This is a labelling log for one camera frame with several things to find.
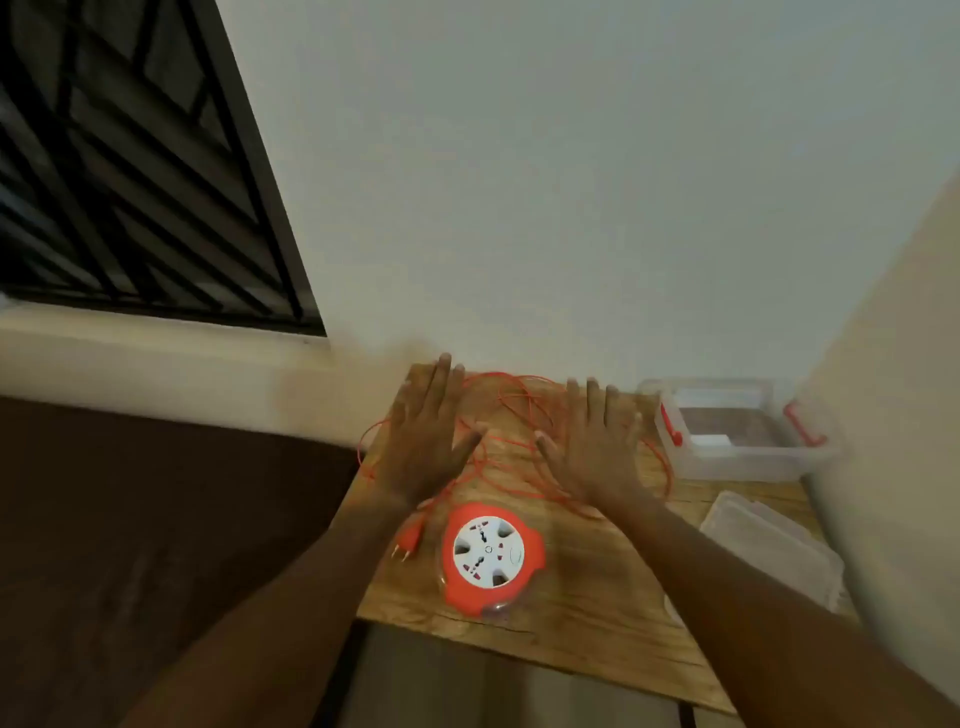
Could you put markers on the person's left forearm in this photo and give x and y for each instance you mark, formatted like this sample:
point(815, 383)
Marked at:
point(300, 615)

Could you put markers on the person's left hand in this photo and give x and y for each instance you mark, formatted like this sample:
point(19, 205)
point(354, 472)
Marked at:
point(424, 442)

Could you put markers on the person's right forearm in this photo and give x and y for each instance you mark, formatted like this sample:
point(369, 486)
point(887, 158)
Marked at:
point(750, 622)

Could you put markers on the clear plastic storage box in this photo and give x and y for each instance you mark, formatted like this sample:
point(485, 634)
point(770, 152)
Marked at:
point(750, 465)

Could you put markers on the clear plastic box lid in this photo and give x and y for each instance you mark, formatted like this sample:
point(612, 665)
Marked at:
point(765, 547)

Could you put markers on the dark brown mattress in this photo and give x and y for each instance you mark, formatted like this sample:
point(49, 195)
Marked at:
point(150, 540)

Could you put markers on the person's right hand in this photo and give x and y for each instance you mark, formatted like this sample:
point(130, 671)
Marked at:
point(600, 450)

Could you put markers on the beige cabinet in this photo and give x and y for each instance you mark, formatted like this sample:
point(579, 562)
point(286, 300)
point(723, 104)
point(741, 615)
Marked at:
point(892, 450)

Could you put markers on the black metal window grille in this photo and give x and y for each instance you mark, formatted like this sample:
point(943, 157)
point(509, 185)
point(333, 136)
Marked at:
point(112, 187)

